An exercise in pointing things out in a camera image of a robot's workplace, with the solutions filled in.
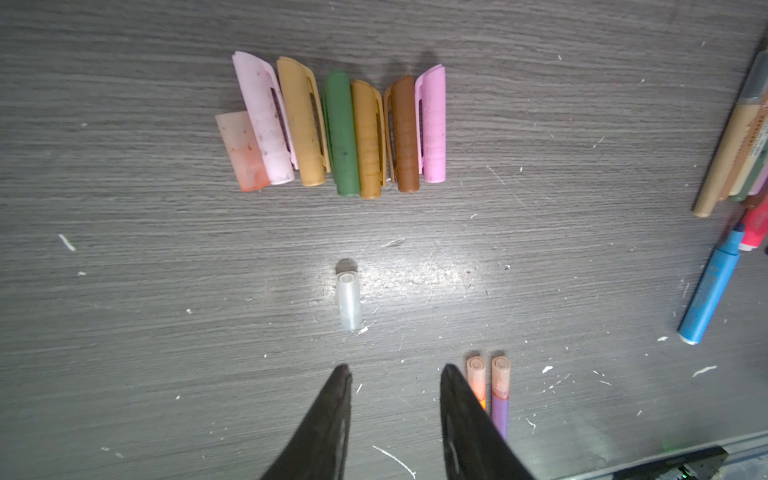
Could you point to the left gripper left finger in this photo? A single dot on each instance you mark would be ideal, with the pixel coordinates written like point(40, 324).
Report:
point(318, 448)

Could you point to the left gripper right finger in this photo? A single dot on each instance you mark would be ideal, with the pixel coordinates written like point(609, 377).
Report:
point(472, 446)

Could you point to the clear translucent pen cap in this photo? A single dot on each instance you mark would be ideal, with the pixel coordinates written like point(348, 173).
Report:
point(349, 300)

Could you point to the blue marker pen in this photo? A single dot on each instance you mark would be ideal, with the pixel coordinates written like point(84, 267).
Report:
point(711, 287)

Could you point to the translucent pink pen cap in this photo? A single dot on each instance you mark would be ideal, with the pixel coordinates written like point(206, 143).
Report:
point(242, 148)

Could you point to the gold pen cap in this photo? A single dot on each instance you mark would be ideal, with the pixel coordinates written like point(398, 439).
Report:
point(370, 139)

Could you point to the green pen cap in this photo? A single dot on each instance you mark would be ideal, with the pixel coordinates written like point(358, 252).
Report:
point(341, 137)

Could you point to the pink red marker pen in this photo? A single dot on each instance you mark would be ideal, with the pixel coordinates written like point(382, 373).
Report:
point(755, 227)

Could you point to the lilac pink pen cap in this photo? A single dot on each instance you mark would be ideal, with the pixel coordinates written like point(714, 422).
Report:
point(430, 102)

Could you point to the brown pen cap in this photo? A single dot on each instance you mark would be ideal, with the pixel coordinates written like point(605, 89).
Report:
point(400, 123)

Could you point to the tan pen cap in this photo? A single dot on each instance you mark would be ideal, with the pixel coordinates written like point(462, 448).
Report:
point(305, 117)

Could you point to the pale pink pen cap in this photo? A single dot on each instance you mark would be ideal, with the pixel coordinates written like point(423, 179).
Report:
point(264, 103)

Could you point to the dark red marker pen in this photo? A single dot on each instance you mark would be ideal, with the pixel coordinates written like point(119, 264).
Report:
point(754, 201)

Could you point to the olive tan marker pen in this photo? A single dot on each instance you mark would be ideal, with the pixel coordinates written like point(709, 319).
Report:
point(750, 153)

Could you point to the green marker pen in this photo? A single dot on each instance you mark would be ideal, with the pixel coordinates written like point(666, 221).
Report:
point(754, 180)

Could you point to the brown marker pen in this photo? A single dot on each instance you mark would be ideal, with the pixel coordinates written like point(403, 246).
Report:
point(725, 192)

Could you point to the gold ochre marker pen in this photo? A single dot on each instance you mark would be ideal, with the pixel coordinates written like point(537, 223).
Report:
point(742, 113)

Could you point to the orange marker pen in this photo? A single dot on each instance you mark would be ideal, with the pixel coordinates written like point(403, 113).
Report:
point(476, 378)

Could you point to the purple marker pen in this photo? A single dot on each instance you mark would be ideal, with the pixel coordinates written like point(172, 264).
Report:
point(500, 387)

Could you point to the aluminium front rail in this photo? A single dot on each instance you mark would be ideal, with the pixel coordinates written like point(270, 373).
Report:
point(731, 458)

